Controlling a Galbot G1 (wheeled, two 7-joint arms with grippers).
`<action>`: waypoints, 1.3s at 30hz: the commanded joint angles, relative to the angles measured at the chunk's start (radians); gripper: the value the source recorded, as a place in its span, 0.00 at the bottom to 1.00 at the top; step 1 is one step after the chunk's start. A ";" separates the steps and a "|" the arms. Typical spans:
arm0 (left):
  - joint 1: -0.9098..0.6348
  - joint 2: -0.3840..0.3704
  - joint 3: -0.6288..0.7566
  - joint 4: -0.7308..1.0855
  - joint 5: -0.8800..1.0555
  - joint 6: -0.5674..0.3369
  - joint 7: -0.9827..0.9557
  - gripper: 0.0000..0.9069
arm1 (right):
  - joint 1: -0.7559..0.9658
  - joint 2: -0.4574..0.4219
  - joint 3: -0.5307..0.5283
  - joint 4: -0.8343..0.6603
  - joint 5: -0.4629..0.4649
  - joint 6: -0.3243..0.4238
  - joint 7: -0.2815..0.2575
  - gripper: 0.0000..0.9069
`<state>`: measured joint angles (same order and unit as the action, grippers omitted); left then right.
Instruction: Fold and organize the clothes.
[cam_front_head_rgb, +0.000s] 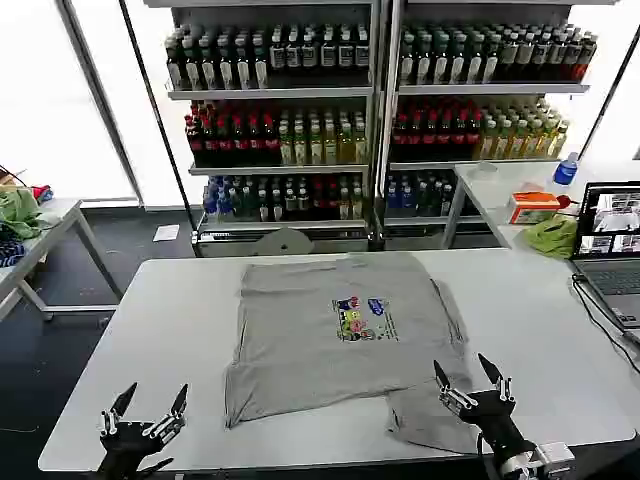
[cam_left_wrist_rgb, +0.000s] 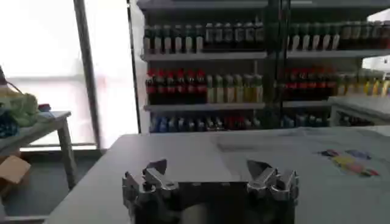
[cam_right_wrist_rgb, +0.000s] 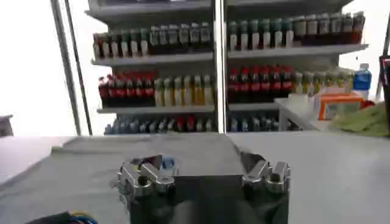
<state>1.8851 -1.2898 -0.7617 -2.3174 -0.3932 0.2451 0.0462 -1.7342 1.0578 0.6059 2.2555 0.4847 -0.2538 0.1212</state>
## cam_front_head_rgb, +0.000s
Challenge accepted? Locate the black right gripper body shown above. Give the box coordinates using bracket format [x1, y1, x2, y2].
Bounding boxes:
[456, 389, 537, 465]

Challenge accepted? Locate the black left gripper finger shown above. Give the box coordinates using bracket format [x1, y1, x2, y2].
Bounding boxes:
[141, 383, 190, 445]
[99, 382, 139, 440]

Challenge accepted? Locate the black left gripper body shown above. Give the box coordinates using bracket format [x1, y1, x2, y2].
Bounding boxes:
[97, 422, 175, 480]

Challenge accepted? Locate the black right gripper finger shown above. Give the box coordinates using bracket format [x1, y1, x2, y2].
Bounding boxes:
[477, 352, 516, 405]
[432, 359, 470, 417]

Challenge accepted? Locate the grey printed t-shirt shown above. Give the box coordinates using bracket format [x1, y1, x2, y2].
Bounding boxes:
[222, 252, 477, 455]

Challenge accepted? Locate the crumpled green cloth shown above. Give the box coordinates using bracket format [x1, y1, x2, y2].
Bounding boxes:
[523, 215, 580, 261]

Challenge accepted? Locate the grey laptop computer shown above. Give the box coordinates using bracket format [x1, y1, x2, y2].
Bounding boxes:
[569, 180, 640, 346]

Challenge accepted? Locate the white and orange box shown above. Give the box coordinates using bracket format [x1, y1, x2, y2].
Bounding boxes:
[506, 180, 562, 226]

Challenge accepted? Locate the white side table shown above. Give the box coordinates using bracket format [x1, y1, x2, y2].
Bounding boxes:
[441, 158, 640, 262]

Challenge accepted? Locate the grey metal-legged table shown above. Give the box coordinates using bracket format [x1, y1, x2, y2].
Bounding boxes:
[0, 196, 125, 322]

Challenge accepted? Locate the blue striped cloth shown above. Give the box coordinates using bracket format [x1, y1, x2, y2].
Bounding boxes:
[0, 239, 27, 272]

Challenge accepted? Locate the grey round disc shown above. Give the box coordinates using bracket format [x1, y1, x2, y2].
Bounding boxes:
[256, 225, 312, 258]

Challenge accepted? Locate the green garment pile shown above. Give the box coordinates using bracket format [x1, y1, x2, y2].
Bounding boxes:
[0, 186, 45, 242]

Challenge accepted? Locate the blue plastic bottle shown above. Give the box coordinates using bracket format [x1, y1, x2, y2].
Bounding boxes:
[551, 151, 581, 187]

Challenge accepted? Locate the shelf unit with drink bottles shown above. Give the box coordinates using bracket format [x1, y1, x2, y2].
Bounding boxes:
[142, 0, 384, 256]
[374, 0, 621, 251]

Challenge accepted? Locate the black slanted pole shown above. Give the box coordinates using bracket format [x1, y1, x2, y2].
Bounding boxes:
[118, 0, 190, 212]

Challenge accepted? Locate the black laptop cable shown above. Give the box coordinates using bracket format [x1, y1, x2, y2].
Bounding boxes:
[571, 273, 640, 362]

